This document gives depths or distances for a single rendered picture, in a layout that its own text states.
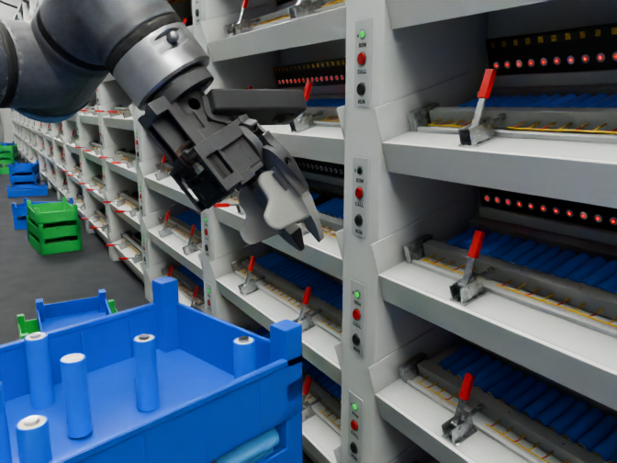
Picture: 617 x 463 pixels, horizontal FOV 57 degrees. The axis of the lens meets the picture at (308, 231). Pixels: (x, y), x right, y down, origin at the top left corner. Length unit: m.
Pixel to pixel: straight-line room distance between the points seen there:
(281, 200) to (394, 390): 0.46
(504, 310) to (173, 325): 0.39
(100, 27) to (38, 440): 0.37
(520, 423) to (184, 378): 0.45
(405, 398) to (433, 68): 0.50
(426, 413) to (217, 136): 0.52
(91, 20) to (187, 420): 0.38
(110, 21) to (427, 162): 0.41
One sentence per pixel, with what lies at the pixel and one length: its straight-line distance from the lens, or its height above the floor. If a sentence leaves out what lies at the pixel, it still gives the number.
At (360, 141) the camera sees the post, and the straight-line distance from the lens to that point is 0.87.
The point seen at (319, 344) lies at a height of 0.30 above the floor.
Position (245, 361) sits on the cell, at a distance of 0.48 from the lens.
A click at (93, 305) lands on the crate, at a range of 1.94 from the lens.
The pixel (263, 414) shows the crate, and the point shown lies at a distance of 0.47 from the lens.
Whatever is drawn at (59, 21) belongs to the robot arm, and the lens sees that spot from 0.63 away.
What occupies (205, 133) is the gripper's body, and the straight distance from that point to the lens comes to 0.58.
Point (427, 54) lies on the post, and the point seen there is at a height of 0.81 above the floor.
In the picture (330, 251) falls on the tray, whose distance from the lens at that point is 0.98.
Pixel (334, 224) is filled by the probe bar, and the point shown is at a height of 0.52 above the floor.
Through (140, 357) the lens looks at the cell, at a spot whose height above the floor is 0.53.
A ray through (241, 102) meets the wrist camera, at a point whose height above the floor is 0.74.
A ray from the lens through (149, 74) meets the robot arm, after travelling 0.57.
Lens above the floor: 0.74
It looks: 13 degrees down
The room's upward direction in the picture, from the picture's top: straight up
